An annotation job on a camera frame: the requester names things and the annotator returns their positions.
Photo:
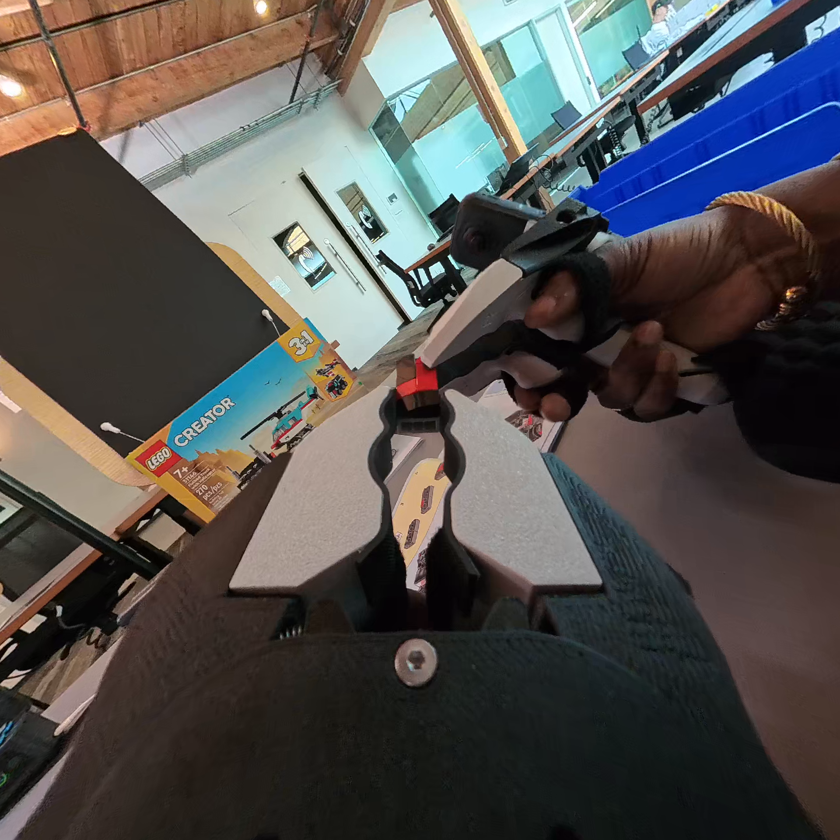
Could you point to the small red black brick assembly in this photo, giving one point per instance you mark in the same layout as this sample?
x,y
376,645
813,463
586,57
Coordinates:
x,y
417,387

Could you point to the white tipped rod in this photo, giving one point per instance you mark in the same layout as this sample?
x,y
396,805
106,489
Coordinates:
x,y
268,315
111,428

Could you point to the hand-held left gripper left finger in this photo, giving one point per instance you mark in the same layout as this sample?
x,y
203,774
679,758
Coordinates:
x,y
315,512

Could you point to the grey desk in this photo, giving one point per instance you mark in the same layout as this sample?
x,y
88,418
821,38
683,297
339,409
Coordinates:
x,y
722,590

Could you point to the person's right hand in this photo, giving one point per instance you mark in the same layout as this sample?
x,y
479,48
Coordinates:
x,y
695,282

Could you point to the white door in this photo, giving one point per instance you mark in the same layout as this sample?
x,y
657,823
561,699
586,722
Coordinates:
x,y
394,262
262,262

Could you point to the black board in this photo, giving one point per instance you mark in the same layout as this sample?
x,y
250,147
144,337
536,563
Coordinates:
x,y
98,262

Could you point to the yellow toy set box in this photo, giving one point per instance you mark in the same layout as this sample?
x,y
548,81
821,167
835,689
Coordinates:
x,y
216,420

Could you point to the long wooden edged desk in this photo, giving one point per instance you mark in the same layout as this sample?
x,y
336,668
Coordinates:
x,y
577,134
722,39
430,253

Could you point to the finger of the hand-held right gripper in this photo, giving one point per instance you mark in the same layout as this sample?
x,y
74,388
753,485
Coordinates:
x,y
482,315

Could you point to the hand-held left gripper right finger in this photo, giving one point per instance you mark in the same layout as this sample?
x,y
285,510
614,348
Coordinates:
x,y
518,518

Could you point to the black metal frame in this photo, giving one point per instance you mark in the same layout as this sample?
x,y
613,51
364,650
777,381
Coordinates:
x,y
85,531

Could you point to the black honeycomb pouch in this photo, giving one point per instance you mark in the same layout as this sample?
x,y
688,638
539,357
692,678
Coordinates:
x,y
794,407

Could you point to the open instruction booklet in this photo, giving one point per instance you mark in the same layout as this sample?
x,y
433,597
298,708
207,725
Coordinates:
x,y
426,492

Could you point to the black office chair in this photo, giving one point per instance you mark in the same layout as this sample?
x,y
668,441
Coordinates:
x,y
565,115
420,282
445,213

